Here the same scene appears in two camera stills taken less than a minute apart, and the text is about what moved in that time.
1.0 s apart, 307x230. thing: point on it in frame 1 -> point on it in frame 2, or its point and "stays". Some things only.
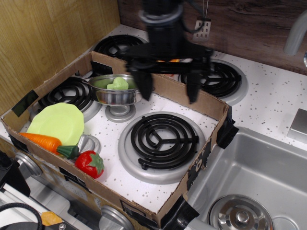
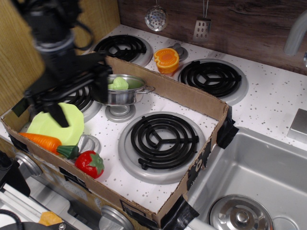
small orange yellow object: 48,218 stays
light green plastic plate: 63,122 stays
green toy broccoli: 119,83 stays
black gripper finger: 193,82 -> 100,87
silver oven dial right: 111,219 stays
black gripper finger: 144,78 -> 57,113
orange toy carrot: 70,152 stays
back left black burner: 116,46 stays
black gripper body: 166,51 -> 63,71
